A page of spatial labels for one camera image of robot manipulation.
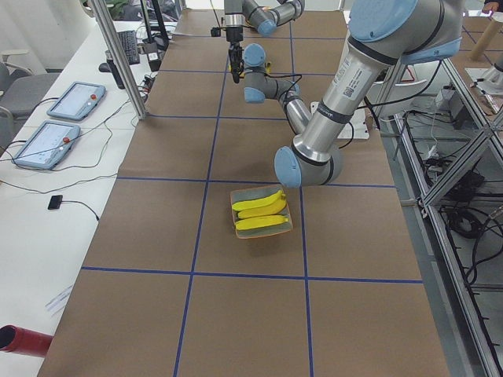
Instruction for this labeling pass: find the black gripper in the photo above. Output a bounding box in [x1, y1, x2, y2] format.
[225, 25, 244, 83]

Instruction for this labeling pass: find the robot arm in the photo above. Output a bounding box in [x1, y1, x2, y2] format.
[243, 1, 464, 188]
[224, 0, 305, 83]

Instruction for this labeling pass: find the grey square plate orange rim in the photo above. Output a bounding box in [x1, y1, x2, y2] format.
[229, 185, 293, 239]

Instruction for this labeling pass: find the black keyboard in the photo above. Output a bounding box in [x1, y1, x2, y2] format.
[117, 30, 141, 65]

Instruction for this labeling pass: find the black water bottle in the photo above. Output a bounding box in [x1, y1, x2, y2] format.
[105, 49, 125, 90]

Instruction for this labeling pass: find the blue teach pendant far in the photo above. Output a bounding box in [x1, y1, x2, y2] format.
[46, 82, 106, 121]

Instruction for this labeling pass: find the blue teach pendant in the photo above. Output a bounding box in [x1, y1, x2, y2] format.
[46, 82, 106, 121]
[12, 120, 81, 170]

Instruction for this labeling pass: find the blue teach pendant near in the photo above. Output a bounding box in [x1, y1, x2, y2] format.
[12, 120, 81, 170]

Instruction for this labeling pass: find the brown paper table cover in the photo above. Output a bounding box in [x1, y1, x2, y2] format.
[39, 10, 449, 376]

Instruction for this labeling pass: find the red cylinder tube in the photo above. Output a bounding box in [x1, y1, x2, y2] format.
[1, 325, 53, 357]

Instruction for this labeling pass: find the aluminium frame post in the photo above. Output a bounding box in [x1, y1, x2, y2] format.
[90, 0, 146, 120]

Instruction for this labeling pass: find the small black device on cable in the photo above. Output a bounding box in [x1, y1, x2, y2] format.
[47, 195, 63, 210]

